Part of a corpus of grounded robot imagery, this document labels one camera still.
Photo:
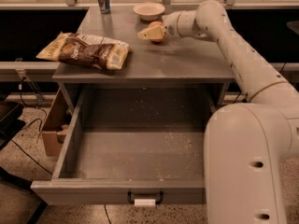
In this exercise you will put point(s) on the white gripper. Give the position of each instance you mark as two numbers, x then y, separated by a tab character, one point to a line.
170	24

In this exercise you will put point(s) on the orange fruit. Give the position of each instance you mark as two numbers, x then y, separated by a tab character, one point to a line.
155	31

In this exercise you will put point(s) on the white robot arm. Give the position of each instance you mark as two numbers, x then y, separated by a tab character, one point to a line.
244	143

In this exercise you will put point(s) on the open grey top drawer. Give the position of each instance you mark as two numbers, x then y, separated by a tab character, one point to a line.
138	140

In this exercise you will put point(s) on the white bowl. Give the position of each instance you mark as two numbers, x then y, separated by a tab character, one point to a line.
149	11

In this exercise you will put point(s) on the grey cabinet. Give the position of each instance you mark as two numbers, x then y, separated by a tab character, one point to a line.
182	60

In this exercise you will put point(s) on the brown chip bag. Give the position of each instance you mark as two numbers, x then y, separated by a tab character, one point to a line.
86	50

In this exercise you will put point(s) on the cardboard box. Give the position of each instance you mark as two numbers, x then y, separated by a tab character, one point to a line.
55	127

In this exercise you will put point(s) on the black white drawer handle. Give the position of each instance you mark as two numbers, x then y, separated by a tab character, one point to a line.
145	199

